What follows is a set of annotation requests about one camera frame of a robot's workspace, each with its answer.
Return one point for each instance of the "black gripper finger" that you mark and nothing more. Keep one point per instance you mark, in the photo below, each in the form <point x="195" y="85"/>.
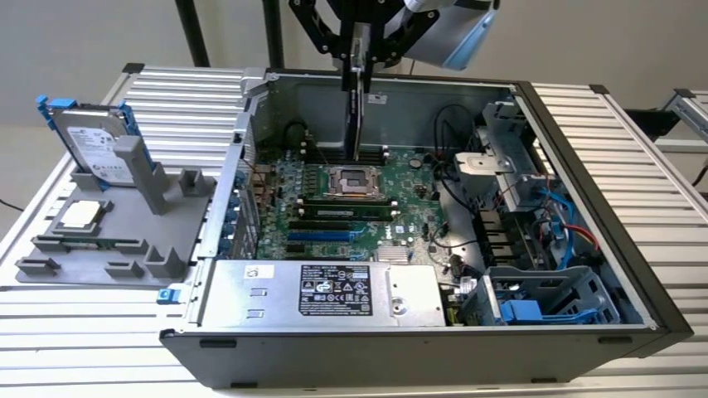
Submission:
<point x="387" y="49"/>
<point x="312" y="25"/>

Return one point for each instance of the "green graphics card black shroud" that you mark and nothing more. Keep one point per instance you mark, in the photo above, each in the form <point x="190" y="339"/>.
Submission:
<point x="354" y="124"/>

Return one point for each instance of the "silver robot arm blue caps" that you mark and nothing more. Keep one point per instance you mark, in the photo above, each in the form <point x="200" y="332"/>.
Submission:
<point x="443" y="33"/>

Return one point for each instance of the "black stand pole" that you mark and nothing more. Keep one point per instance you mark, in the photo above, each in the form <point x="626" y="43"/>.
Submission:
<point x="272" y="37"/>
<point x="194" y="37"/>

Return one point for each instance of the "round silver coin battery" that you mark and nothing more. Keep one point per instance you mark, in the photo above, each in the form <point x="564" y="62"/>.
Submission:
<point x="416" y="161"/>

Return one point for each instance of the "metal CPU socket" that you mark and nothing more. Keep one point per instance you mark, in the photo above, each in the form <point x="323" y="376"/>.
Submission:
<point x="354" y="180"/>

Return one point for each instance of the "metal drive cage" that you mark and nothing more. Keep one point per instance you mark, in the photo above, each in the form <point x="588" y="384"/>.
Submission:
<point x="515" y="149"/>

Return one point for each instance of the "green motherboard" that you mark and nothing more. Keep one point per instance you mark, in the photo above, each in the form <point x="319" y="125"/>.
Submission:
<point x="410" y="195"/>

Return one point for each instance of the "black expansion slot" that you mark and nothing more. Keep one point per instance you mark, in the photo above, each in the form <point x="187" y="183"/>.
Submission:
<point x="320" y="225"/>

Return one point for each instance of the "blue expansion slot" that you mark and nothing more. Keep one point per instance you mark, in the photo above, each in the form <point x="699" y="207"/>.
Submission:
<point x="320" y="236"/>

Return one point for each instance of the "silver finned heat sink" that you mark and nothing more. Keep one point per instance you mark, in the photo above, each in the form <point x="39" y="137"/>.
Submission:
<point x="395" y="253"/>

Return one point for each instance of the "hard disk in blue carrier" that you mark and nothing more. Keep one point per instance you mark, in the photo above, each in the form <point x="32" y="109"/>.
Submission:
<point x="88" y="141"/>

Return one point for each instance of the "aluminium slat side table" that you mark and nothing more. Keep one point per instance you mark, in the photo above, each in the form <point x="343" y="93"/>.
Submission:
<point x="688" y="103"/>

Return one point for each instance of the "grey plastic disk bay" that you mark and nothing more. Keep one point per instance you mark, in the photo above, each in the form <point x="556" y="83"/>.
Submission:
<point x="531" y="274"/>

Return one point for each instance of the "grey plastic parts rack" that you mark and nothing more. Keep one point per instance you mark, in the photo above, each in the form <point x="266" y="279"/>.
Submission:
<point x="127" y="232"/>

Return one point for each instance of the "silver CPU chip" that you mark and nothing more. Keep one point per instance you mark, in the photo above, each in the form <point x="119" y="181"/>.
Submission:
<point x="80" y="213"/>

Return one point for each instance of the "silver power supply unit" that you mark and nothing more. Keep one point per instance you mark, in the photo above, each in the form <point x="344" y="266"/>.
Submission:
<point x="276" y="298"/>

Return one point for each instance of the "green RAM stick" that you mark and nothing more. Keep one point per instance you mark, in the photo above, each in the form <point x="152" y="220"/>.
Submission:
<point x="91" y="244"/>

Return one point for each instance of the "blue disk carrier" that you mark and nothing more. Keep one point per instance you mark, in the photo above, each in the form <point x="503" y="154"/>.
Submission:
<point x="520" y="311"/>

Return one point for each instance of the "small blue case latch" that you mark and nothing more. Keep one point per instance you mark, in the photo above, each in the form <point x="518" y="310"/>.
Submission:
<point x="167" y="296"/>

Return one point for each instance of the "open grey PC case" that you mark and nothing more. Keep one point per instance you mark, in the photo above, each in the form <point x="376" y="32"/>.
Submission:
<point x="387" y="360"/>

